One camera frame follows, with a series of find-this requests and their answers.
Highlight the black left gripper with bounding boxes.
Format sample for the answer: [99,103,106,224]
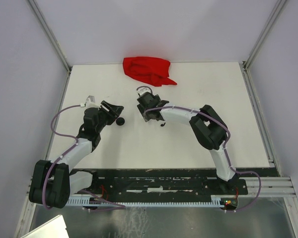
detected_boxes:
[96,100,124,133]

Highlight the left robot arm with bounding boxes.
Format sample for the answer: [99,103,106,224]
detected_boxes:
[28,97,124,210]

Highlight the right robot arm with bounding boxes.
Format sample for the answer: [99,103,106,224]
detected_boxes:
[137,86,236,194]

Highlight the black round charging case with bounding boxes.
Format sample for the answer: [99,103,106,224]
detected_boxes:
[116,117,125,126]

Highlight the red crumpled cloth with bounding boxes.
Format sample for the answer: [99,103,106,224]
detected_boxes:
[122,57,177,87]

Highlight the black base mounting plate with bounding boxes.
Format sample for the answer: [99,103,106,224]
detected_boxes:
[71,173,249,201]

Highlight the metal sheet plate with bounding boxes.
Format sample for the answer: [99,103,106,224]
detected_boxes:
[22,215,69,238]

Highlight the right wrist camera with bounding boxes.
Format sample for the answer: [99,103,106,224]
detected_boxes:
[136,85,153,97]

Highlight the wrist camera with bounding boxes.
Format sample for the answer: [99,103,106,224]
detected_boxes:
[80,95,99,109]
[136,85,153,97]

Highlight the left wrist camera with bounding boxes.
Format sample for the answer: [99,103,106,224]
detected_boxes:
[80,95,99,109]

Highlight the white cable duct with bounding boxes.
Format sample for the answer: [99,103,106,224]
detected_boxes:
[64,194,225,206]

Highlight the right aluminium corner post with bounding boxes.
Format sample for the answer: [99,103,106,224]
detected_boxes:
[241,0,289,71]

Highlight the aluminium corner post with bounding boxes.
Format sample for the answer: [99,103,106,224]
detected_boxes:
[241,0,289,71]
[26,0,72,72]

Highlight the left aluminium corner post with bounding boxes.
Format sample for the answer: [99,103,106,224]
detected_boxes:
[26,0,72,72]

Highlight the aluminium frame rail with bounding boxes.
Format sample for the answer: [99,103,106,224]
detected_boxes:
[26,176,296,195]

